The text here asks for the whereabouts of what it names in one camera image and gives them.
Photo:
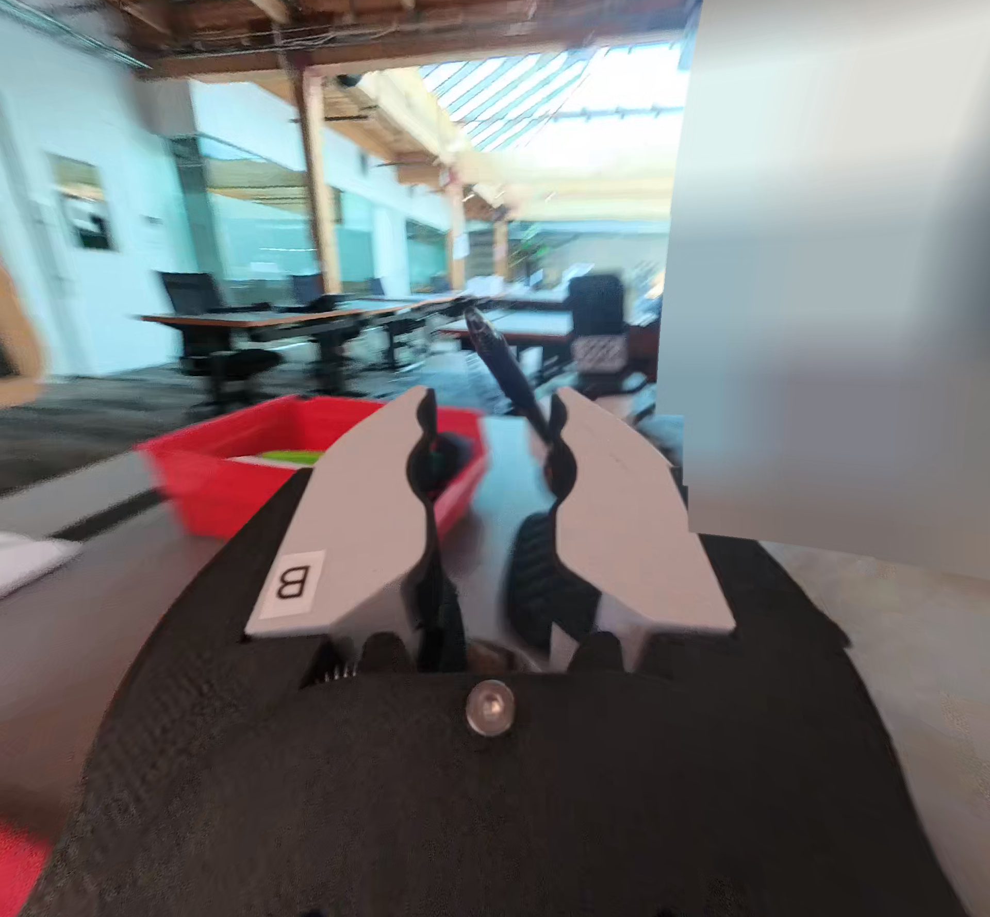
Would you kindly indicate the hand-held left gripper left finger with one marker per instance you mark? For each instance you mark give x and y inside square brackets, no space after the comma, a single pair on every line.
[348,515]

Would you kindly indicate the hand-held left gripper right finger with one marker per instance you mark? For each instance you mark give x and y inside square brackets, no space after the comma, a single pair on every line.
[634,530]

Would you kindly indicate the blue pen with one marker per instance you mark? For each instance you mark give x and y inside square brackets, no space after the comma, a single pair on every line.
[503,360]

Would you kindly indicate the red object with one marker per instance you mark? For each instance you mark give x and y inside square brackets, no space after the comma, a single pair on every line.
[15,870]

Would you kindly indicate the green box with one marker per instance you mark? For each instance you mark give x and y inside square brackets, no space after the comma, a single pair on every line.
[292,458]

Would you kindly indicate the red plastic bin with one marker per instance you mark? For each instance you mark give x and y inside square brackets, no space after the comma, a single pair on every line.
[216,484]

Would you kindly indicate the long wooden desk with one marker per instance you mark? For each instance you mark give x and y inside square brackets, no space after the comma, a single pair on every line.
[255,318]

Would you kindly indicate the black high-back chair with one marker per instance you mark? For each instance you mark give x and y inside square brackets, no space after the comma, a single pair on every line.
[597,306]

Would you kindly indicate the grey top table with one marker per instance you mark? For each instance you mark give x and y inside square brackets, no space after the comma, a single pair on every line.
[534,323]

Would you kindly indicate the black office chair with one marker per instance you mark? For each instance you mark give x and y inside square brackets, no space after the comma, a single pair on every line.
[209,329]

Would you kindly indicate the black tape strip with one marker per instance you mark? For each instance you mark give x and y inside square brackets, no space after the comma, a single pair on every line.
[108,513]

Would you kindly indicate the frosted glass partition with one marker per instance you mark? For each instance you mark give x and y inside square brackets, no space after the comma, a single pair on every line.
[255,236]

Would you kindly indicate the white door with window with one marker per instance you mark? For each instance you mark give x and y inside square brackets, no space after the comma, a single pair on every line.
[124,298]

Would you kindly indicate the white paper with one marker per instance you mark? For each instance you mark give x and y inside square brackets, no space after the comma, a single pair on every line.
[23,557]

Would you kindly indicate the orange curved panel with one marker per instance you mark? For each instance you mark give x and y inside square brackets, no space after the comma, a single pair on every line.
[19,337]

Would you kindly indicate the slim wooden post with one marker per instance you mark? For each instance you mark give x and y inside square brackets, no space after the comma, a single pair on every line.
[456,236]

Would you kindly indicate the thick wooden post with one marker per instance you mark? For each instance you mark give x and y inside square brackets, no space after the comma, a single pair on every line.
[319,182]

